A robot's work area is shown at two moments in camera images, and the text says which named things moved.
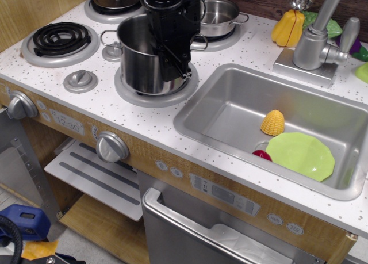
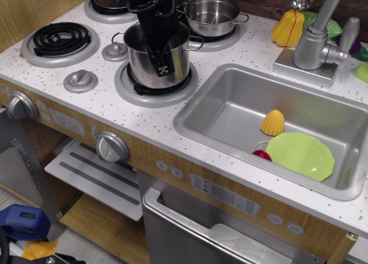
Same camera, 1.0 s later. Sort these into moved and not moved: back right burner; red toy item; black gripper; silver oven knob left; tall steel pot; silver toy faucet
Moved: tall steel pot; black gripper
Not moved: silver oven knob left; red toy item; back right burner; silver toy faucet
